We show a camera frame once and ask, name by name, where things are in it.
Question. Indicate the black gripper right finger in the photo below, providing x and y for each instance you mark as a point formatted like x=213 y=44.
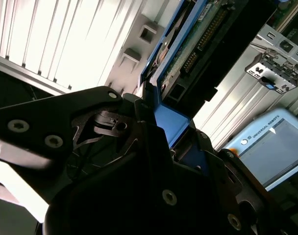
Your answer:
x=227 y=171

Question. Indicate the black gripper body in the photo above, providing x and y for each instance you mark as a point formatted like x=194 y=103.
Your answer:
x=139 y=208

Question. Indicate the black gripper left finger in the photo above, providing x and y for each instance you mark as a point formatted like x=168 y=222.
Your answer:
x=41 y=122

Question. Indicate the hard disk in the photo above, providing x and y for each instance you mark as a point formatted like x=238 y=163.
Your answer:
x=171 y=122

